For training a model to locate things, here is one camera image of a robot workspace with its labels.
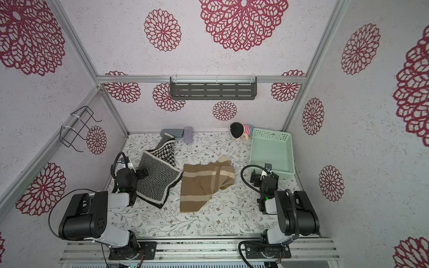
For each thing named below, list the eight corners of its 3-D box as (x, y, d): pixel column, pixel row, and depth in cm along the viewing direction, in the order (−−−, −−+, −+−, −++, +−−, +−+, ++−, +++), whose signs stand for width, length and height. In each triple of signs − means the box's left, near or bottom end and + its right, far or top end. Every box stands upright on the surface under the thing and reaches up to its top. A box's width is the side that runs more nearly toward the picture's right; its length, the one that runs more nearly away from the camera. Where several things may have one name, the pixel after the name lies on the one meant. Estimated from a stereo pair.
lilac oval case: (184, 143, 117) (183, 140, 115) (184, 129, 126) (184, 126, 124) (192, 142, 118) (192, 139, 115) (192, 129, 127) (191, 125, 124)
